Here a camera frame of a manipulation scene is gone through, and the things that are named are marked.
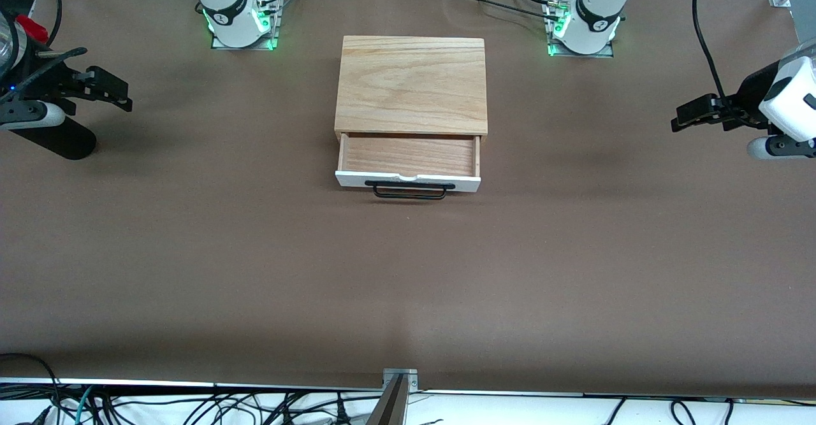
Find white-fronted drawer with black handle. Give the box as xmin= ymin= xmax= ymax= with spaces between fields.
xmin=335 ymin=133 xmax=483 ymax=201

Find light wooden drawer cabinet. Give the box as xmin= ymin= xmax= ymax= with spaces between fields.
xmin=334 ymin=35 xmax=489 ymax=158

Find brown table cover mat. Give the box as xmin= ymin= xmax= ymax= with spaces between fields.
xmin=0 ymin=0 xmax=816 ymax=400

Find dark angled mounting bar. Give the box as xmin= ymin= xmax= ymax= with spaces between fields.
xmin=365 ymin=374 xmax=409 ymax=425

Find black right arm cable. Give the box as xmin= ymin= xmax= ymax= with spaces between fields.
xmin=37 ymin=0 xmax=63 ymax=50

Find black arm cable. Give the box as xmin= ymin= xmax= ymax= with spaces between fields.
xmin=692 ymin=0 xmax=731 ymax=101
xmin=37 ymin=0 xmax=63 ymax=50

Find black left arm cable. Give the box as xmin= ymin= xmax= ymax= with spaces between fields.
xmin=692 ymin=0 xmax=731 ymax=101

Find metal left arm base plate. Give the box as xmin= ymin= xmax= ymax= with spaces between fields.
xmin=547 ymin=40 xmax=615 ymax=58

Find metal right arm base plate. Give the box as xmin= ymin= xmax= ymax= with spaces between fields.
xmin=210 ymin=0 xmax=281 ymax=50

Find long black table cable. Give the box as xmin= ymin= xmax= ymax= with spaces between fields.
xmin=446 ymin=0 xmax=553 ymax=17

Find black looped floor cable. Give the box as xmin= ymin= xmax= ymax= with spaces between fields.
xmin=0 ymin=352 xmax=63 ymax=408

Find teal cable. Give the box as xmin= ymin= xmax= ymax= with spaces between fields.
xmin=71 ymin=385 xmax=97 ymax=425

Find grey metal edge bracket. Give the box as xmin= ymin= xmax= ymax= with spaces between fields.
xmin=382 ymin=368 xmax=419 ymax=392

